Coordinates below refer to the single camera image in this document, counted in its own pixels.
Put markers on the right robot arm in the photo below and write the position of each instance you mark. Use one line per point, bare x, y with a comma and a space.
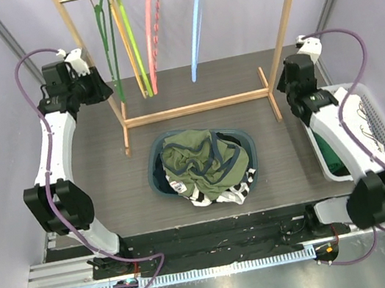
323, 111

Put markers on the pink hanger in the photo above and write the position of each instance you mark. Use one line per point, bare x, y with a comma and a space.
152, 17

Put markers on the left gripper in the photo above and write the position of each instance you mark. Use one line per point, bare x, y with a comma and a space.
101, 90

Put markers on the olive green tank top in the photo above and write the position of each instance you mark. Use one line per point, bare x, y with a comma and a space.
202, 153

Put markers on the folded green garment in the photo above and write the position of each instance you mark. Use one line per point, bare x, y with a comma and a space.
333, 162

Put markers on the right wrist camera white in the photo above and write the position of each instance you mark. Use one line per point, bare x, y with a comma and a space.
309, 46

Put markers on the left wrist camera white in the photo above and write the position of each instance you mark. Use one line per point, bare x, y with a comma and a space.
76, 60

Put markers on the blue plastic tub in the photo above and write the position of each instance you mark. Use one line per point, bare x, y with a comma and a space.
157, 145

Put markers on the white plastic basket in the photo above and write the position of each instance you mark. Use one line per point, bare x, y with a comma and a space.
377, 111

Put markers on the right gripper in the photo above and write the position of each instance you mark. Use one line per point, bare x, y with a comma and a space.
286, 83

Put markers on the navy maroon tank top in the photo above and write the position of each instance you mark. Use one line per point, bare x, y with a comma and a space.
157, 176

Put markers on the folded white garment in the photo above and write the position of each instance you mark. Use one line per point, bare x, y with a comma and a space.
354, 115

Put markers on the orange yellow hanger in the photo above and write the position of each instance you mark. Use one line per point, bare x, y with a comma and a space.
126, 43

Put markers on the striped black white tank top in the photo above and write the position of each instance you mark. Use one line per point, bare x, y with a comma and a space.
207, 191

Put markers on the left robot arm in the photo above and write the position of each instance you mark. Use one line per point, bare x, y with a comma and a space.
56, 202

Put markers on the light blue hanger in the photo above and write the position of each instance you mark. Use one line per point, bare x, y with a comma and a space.
196, 37

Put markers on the white slotted cable duct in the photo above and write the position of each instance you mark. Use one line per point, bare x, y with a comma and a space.
304, 254

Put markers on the green velvet hanger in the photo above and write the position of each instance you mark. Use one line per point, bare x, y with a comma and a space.
106, 31

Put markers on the neon yellow hanger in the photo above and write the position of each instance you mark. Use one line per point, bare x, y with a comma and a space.
133, 42

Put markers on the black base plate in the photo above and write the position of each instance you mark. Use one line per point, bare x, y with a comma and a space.
211, 244

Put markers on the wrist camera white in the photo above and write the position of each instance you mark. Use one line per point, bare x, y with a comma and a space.
309, 46
76, 60

